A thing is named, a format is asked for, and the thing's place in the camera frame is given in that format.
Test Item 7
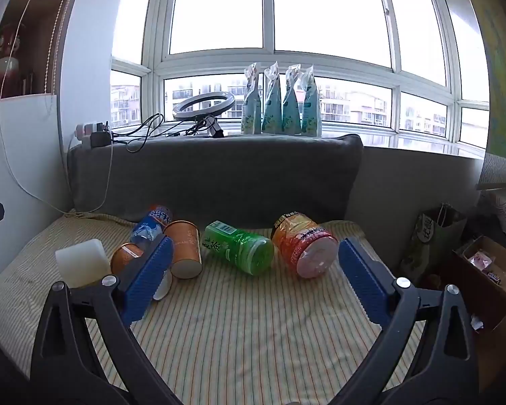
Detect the cardboard box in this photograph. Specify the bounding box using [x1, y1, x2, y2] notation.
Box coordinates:
[442, 235, 506, 332]

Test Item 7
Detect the beaded blind cord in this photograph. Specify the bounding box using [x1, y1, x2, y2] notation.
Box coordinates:
[41, 0, 76, 94]

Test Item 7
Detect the translucent white plastic cup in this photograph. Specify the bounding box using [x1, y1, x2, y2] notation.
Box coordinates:
[55, 238, 111, 290]

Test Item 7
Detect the blue label plastic bottle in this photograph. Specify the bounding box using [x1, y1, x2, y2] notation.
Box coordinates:
[130, 205, 174, 250]

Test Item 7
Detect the wooden wall shelf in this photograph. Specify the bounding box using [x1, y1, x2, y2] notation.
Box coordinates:
[0, 0, 86, 103]

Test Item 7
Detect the black power adapter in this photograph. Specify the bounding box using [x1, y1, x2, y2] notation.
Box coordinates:
[90, 131, 113, 150]

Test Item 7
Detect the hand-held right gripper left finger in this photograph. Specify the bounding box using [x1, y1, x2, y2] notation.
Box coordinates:
[30, 235, 183, 405]

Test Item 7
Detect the ring light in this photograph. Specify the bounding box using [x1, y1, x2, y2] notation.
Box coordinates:
[171, 91, 237, 139]

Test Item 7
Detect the green paper bag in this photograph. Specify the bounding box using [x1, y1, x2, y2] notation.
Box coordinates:
[398, 203, 468, 280]

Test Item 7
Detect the orange red drink cup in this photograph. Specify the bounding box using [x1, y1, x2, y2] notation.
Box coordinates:
[271, 211, 340, 279]

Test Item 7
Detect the pink white power strip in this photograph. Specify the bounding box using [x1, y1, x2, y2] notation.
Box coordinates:
[75, 122, 110, 141]

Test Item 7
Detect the pale green stand-up pouch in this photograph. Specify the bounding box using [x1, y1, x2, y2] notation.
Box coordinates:
[281, 64, 303, 136]
[241, 62, 263, 135]
[262, 61, 284, 136]
[299, 64, 324, 138]

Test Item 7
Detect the white cable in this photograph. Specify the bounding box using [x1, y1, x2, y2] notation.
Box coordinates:
[0, 0, 85, 217]

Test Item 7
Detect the small orange paper cup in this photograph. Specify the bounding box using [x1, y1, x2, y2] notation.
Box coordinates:
[110, 242, 146, 277]

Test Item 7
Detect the pink packet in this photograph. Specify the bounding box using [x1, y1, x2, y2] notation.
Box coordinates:
[467, 250, 497, 271]

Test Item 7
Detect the green tea bottle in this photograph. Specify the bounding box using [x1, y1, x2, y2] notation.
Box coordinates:
[204, 220, 276, 276]

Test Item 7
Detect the tall orange paper cup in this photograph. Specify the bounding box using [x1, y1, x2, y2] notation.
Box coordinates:
[164, 220, 204, 280]

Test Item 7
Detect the red white vase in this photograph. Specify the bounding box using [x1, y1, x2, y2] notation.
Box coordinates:
[0, 36, 21, 99]

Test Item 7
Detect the green yellow curtain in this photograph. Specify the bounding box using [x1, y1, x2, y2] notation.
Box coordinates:
[457, 0, 506, 162]

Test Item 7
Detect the grey cushion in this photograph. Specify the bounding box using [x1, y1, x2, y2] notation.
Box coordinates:
[66, 133, 364, 231]

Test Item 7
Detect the black cable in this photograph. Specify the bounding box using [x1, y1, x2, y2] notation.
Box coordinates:
[109, 112, 184, 153]

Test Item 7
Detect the white plastic lid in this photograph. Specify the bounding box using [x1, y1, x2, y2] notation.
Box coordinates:
[152, 272, 173, 303]

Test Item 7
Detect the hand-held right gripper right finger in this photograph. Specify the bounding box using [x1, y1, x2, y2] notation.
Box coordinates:
[338, 237, 479, 405]

